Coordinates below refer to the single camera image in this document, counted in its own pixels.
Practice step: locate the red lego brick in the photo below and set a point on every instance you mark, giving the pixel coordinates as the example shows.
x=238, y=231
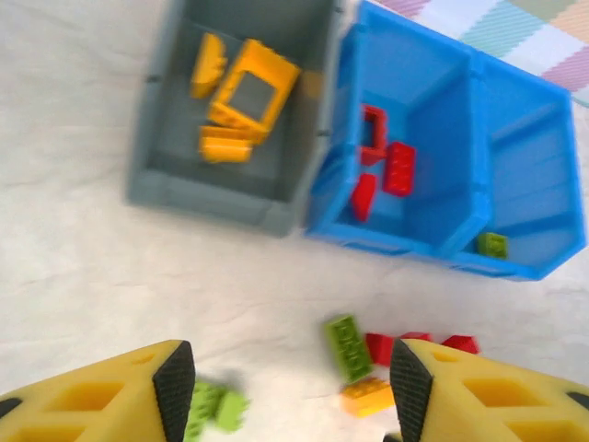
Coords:
x=400, y=168

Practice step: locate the blue plastic bin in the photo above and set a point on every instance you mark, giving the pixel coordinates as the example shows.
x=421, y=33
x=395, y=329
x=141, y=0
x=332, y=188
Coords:
x=437, y=152
x=529, y=175

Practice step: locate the red lego slope piece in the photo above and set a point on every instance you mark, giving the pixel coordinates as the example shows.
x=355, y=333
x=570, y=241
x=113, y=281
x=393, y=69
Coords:
x=363, y=198

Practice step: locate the yellow lego brick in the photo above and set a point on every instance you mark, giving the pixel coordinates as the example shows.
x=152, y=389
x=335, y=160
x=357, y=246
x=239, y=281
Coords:
x=225, y=147

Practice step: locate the small red lego piece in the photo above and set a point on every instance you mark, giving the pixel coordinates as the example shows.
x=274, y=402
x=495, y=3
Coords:
x=379, y=348
x=414, y=336
x=460, y=344

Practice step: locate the green lego brick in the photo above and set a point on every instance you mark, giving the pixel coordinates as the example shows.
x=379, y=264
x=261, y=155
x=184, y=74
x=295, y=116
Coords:
x=349, y=347
x=492, y=245
x=216, y=407

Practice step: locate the yellow lego frame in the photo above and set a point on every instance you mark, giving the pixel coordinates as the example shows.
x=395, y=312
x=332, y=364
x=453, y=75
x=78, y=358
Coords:
x=271, y=73

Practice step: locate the grey plastic bin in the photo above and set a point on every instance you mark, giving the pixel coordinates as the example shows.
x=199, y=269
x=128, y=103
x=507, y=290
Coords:
x=184, y=184

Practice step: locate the red lego frame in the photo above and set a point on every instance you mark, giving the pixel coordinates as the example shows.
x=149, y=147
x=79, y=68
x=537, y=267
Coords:
x=373, y=115

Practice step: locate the yellow curved lego piece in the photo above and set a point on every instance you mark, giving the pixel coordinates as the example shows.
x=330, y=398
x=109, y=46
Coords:
x=207, y=69

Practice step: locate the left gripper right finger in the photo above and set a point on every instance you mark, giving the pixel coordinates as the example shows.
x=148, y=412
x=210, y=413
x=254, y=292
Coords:
x=483, y=405

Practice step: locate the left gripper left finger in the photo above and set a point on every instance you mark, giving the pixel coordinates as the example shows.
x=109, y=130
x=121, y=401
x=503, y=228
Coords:
x=92, y=410

